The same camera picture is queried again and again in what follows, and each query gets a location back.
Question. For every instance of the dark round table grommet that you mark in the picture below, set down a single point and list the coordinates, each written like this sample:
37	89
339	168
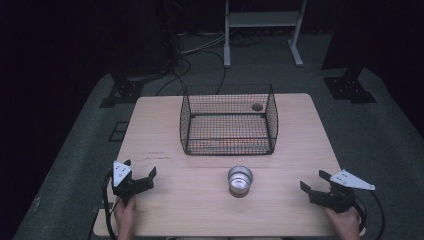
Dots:
257	107

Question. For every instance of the white metal stand frame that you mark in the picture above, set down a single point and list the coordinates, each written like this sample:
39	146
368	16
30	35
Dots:
263	19

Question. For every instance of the person's right hand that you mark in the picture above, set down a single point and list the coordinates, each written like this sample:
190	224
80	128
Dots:
345	223

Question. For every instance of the person's left hand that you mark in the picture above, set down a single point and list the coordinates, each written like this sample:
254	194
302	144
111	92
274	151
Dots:
125	213

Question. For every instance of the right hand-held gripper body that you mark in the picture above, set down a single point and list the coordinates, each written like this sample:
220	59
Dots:
336	198

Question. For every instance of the shiny metal cup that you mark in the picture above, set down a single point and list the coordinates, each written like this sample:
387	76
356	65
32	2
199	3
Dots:
240	181

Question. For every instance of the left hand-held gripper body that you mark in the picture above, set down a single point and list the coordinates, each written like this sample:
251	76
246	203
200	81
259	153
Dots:
125	186

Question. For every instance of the black stand base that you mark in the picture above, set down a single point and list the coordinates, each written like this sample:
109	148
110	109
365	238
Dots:
348	88
124	91

